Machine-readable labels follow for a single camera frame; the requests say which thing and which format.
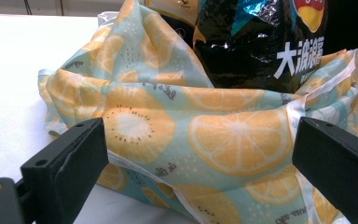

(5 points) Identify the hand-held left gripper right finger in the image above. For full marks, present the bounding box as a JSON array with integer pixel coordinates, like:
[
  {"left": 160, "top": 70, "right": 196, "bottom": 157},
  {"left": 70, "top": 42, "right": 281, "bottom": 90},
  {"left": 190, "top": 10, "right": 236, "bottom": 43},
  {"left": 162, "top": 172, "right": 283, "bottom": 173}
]
[{"left": 292, "top": 116, "right": 358, "bottom": 224}]

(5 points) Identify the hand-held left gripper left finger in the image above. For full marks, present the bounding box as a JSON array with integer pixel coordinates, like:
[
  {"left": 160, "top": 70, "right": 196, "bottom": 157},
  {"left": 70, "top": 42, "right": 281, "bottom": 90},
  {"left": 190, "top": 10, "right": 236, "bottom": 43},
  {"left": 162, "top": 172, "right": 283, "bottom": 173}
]
[{"left": 21, "top": 117, "right": 110, "bottom": 224}]

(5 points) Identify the lemon print fabric bag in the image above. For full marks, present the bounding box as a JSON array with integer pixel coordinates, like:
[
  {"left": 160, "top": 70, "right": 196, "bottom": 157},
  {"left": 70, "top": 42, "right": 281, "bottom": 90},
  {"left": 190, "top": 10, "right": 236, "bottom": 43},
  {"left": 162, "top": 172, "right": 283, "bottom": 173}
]
[{"left": 36, "top": 0, "right": 358, "bottom": 224}]

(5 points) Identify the black and blue chip bag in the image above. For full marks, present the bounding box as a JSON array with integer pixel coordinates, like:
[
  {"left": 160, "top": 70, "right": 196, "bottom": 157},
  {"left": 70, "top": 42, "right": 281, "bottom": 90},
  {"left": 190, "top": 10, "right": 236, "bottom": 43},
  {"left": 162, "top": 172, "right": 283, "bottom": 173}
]
[{"left": 192, "top": 0, "right": 329, "bottom": 94}]

